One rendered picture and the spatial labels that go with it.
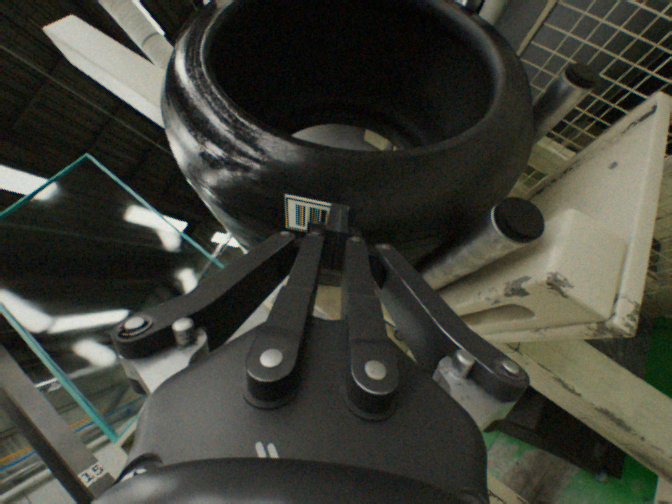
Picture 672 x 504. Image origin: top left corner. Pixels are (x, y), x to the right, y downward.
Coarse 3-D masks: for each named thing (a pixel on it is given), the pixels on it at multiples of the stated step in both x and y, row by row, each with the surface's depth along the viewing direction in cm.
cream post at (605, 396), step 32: (64, 32) 84; (96, 32) 85; (96, 64) 78; (128, 64) 79; (128, 96) 82; (512, 352) 53; (544, 352) 53; (576, 352) 53; (544, 384) 56; (576, 384) 51; (608, 384) 51; (640, 384) 51; (576, 416) 58; (608, 416) 49; (640, 416) 49; (640, 448) 50
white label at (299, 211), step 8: (288, 200) 22; (296, 200) 22; (304, 200) 22; (312, 200) 22; (288, 208) 23; (296, 208) 23; (304, 208) 23; (312, 208) 23; (320, 208) 22; (328, 208) 22; (288, 216) 24; (296, 216) 24; (304, 216) 23; (312, 216) 23; (320, 216) 23; (288, 224) 25; (296, 224) 24; (304, 224) 24
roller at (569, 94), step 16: (576, 64) 31; (560, 80) 31; (576, 80) 30; (592, 80) 29; (544, 96) 34; (560, 96) 32; (576, 96) 31; (544, 112) 34; (560, 112) 33; (544, 128) 36
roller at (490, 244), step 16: (496, 208) 21; (512, 208) 21; (528, 208) 21; (480, 224) 23; (496, 224) 21; (512, 224) 20; (528, 224) 21; (544, 224) 21; (464, 240) 26; (480, 240) 24; (496, 240) 22; (512, 240) 21; (528, 240) 20; (432, 256) 35; (448, 256) 29; (464, 256) 27; (480, 256) 25; (496, 256) 24; (432, 272) 34; (448, 272) 31; (464, 272) 29
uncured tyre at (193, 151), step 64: (256, 0) 36; (320, 0) 45; (384, 0) 45; (448, 0) 38; (192, 64) 28; (256, 64) 50; (320, 64) 57; (384, 64) 56; (448, 64) 48; (512, 64) 33; (192, 128) 26; (256, 128) 25; (384, 128) 63; (448, 128) 55; (512, 128) 28; (256, 192) 25; (320, 192) 23; (384, 192) 24; (448, 192) 25
